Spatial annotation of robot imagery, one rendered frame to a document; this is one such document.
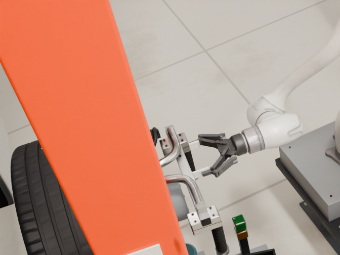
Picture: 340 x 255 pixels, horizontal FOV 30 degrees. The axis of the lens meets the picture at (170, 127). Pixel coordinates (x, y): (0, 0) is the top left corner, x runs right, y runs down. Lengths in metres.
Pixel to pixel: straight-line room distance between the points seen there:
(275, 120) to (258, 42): 1.87
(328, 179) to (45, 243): 1.30
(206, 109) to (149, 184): 2.60
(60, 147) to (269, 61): 3.00
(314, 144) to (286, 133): 0.59
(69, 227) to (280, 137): 0.82
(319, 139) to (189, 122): 1.00
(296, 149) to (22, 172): 1.32
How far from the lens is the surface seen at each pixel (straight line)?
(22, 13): 0.82
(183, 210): 2.01
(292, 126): 2.21
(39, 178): 1.82
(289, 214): 3.05
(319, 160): 2.72
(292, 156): 2.74
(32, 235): 1.77
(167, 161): 1.97
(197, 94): 3.74
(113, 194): 1.04
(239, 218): 2.22
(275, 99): 2.33
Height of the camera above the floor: 2.41
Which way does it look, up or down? 42 degrees down
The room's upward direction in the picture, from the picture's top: 16 degrees counter-clockwise
